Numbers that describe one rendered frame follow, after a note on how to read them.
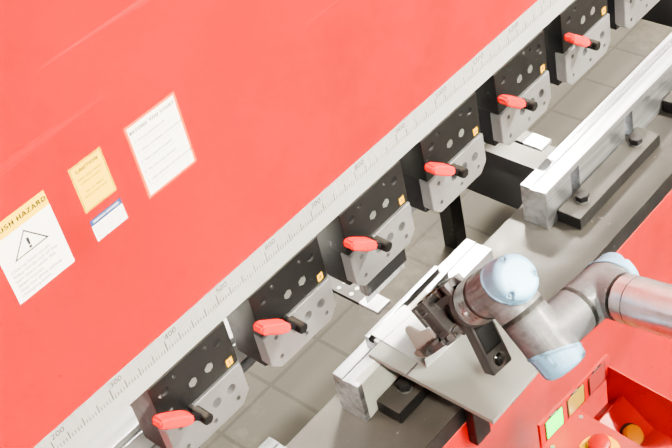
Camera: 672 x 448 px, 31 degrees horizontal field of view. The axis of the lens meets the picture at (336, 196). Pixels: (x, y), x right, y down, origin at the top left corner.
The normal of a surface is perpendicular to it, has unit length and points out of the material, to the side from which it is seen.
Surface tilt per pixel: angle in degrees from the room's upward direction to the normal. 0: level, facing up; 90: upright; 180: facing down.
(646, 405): 90
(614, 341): 90
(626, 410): 35
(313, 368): 0
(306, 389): 0
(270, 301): 90
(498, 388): 0
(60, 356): 90
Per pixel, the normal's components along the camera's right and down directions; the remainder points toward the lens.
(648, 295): -0.64, -0.52
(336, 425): -0.18, -0.74
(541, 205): -0.65, 0.58
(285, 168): 0.74, 0.32
